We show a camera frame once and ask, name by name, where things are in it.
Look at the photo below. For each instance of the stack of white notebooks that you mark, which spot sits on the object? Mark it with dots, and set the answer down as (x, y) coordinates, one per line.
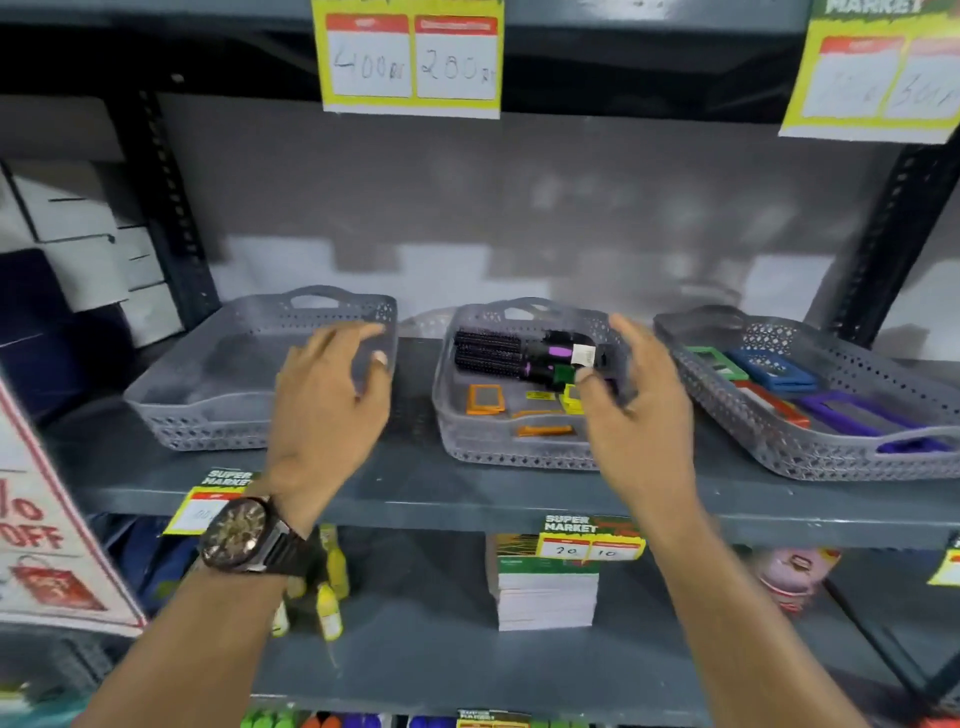
(544, 596)

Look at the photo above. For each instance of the empty grey perforated basket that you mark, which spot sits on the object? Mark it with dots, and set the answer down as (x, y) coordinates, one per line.
(217, 375)

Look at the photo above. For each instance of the stack of dark blue boxes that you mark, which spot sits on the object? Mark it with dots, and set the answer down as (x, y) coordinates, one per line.
(45, 337)

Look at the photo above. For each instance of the person's left hand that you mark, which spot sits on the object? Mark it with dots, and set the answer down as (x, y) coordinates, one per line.
(319, 427)

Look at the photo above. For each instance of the purple framed mirror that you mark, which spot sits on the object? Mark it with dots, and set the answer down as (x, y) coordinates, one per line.
(862, 420)

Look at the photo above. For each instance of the grey perforated basket with brushes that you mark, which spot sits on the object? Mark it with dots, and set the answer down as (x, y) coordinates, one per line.
(480, 442)

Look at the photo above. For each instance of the person's right hand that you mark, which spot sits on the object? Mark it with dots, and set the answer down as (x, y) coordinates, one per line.
(645, 435)

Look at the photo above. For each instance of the person's left thumb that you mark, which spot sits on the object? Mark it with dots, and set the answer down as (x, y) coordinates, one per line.
(377, 379)

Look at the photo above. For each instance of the blue framed mirror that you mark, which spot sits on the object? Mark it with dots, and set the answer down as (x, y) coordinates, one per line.
(772, 371)

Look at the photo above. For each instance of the stack of white boxes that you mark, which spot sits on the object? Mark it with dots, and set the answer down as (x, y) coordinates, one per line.
(82, 247)

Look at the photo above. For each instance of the white red sale poster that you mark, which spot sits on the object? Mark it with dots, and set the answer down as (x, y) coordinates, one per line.
(45, 540)

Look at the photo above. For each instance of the yellow squeeze bottle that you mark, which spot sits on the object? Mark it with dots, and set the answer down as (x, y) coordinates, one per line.
(280, 621)
(336, 562)
(328, 611)

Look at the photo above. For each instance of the green framed mirror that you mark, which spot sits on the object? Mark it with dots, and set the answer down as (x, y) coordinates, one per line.
(716, 361)

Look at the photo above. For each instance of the grey perforated basket with mirrors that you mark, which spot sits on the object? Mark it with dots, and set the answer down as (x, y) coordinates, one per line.
(825, 457)

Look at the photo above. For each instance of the black wristwatch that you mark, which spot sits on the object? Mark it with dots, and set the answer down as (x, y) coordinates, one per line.
(240, 534)

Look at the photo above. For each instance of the dark grey metal shelf rack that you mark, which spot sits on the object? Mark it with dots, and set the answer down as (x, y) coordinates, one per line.
(450, 496)

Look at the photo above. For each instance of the flat orange comb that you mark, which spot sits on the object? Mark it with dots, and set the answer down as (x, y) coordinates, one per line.
(544, 430)

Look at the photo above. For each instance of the person's left forearm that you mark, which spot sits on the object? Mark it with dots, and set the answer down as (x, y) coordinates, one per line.
(202, 645)

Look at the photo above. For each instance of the small orange framed mirror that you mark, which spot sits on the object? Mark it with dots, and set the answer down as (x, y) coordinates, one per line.
(486, 399)

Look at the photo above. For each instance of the red framed mirror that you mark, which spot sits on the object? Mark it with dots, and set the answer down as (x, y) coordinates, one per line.
(772, 405)

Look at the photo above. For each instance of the row of coloured bottles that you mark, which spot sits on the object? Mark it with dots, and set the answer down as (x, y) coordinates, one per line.
(337, 721)

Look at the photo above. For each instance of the black green round hair brush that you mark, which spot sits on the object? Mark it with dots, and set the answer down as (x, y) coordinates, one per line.
(495, 367)

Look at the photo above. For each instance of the pink round container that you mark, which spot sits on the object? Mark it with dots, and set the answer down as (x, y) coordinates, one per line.
(791, 577)

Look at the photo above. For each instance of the person's right thumb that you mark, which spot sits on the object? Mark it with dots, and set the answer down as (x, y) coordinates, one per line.
(600, 388)

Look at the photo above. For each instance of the small yellow framed mirror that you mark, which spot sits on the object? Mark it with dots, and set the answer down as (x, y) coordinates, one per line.
(571, 401)

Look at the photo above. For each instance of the small yellow shelf label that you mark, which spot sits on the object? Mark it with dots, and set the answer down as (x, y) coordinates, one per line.
(589, 538)
(491, 719)
(206, 506)
(947, 566)

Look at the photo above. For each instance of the person's right forearm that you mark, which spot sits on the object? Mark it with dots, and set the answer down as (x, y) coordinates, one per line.
(742, 630)

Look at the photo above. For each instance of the small yellow card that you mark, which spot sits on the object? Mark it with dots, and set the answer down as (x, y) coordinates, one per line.
(540, 395)

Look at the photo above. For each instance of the black purple round hair brush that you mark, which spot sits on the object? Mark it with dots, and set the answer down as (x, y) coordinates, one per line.
(495, 343)

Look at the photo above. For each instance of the blue bag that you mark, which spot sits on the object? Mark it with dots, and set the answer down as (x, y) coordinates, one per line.
(146, 562)

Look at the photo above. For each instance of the large yellow price sign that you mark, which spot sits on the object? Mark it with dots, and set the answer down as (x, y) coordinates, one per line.
(409, 60)
(870, 75)

